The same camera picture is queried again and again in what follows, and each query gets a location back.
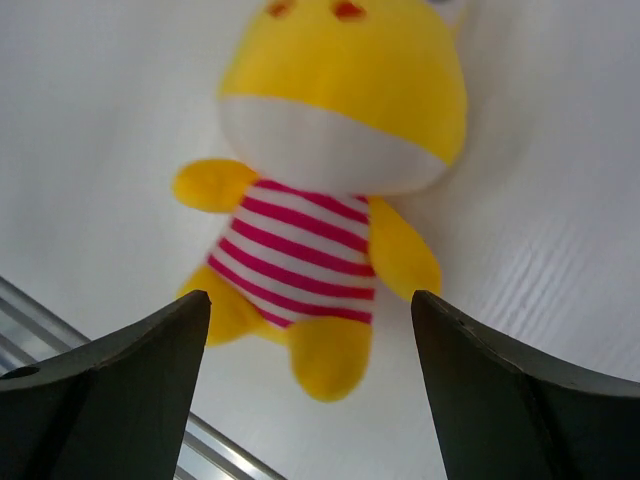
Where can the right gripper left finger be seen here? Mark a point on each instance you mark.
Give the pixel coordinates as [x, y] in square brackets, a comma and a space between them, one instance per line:
[115, 408]

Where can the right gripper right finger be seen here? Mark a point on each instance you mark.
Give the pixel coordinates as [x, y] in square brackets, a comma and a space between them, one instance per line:
[505, 410]

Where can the yellow plush toy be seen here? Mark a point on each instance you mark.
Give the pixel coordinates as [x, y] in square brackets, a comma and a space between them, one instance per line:
[331, 108]

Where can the aluminium rail frame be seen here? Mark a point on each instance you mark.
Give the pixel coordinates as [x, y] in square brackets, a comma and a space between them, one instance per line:
[30, 333]

